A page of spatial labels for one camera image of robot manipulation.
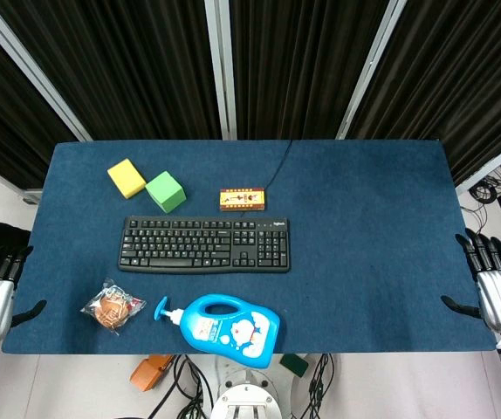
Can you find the green foam cube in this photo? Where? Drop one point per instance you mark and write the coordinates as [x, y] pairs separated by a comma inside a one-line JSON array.
[[166, 192]]

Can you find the red yellow patterned small box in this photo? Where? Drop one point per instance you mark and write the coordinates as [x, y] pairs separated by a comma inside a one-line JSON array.
[[242, 200]]

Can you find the blue felt table mat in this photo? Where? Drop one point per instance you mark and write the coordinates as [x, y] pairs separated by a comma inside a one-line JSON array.
[[364, 244]]

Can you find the blue cartoon pump bottle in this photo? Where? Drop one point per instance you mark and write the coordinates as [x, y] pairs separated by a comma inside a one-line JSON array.
[[228, 325]]

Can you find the black pleated curtain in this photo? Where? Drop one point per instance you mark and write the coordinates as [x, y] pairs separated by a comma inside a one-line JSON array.
[[137, 65]]

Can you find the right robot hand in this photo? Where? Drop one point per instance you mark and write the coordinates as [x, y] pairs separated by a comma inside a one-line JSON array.
[[497, 297]]

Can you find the white curtain frame post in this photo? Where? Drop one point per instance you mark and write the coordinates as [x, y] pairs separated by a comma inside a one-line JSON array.
[[221, 65], [369, 65], [495, 168], [28, 65]]

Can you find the dark green pedal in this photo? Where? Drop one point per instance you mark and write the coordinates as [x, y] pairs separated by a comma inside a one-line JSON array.
[[294, 363]]

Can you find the black Logitech keyboard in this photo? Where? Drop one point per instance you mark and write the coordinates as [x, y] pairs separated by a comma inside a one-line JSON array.
[[204, 244]]

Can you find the packaged round pastry snack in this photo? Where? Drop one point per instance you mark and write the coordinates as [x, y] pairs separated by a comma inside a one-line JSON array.
[[111, 312]]

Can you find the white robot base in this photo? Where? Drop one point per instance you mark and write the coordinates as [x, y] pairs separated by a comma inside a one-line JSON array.
[[245, 399]]

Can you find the yellow foam block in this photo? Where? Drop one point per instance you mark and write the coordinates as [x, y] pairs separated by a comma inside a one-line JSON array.
[[126, 178]]

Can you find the orange pedal box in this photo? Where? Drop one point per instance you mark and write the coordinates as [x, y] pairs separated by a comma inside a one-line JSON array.
[[150, 371]]

